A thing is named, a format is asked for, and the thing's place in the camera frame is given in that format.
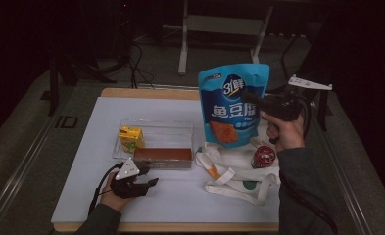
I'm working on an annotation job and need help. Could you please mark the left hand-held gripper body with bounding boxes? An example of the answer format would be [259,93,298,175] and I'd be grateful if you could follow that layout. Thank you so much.
[110,157,149,199]

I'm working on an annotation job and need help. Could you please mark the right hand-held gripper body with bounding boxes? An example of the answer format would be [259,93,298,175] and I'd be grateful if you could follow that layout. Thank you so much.
[262,74,333,122]

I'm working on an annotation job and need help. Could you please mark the blue snack bag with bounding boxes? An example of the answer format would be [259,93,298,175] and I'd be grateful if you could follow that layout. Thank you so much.
[198,63,271,150]

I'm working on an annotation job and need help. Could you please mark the brown drink carton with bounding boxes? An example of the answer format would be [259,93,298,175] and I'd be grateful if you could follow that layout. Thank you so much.
[133,147,193,165]

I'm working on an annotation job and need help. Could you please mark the yellow drink carton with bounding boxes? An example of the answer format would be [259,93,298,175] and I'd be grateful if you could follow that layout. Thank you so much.
[118,126,146,154]

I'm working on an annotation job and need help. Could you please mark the clear plastic container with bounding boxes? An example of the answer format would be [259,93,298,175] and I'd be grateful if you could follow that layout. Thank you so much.
[112,117,195,170]

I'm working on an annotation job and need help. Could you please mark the red round can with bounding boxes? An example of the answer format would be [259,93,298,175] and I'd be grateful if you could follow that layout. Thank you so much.
[251,145,277,169]

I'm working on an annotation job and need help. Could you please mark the white printed tote bag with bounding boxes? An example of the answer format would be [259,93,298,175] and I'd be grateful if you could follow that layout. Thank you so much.
[194,120,282,207]

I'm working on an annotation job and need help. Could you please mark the person's left hand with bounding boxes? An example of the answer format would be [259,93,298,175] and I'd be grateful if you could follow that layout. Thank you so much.
[100,180,135,213]

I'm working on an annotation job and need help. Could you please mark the person's right hand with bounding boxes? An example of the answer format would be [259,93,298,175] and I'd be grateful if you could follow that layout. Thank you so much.
[260,111,306,154]

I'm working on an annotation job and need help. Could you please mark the white table mat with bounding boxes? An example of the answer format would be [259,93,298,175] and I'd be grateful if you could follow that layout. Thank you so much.
[51,96,282,224]

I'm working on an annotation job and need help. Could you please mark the white metal stand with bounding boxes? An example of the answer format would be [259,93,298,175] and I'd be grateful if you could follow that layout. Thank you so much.
[177,0,274,81]

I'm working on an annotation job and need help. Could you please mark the black tripod stand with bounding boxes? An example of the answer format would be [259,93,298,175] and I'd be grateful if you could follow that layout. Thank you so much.
[47,55,118,117]

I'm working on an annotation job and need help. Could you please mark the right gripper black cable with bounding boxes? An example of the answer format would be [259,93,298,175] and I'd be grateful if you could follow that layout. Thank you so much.
[277,94,340,235]

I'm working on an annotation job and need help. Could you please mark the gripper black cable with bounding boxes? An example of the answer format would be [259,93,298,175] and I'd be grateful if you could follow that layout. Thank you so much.
[87,162,124,216]
[277,94,340,235]

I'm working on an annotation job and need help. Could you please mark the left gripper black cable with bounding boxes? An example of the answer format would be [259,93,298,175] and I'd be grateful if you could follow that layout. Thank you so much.
[87,162,124,216]

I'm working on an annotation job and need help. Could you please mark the black metal frame stand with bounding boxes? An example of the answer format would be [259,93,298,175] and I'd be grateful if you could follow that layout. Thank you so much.
[266,23,333,131]

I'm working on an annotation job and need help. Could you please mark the metal floor rail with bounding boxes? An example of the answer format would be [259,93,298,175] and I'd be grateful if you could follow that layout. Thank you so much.
[0,87,73,235]
[311,101,374,235]

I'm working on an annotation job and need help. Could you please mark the black floor cables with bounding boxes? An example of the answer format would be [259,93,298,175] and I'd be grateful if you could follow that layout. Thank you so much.
[127,42,155,90]

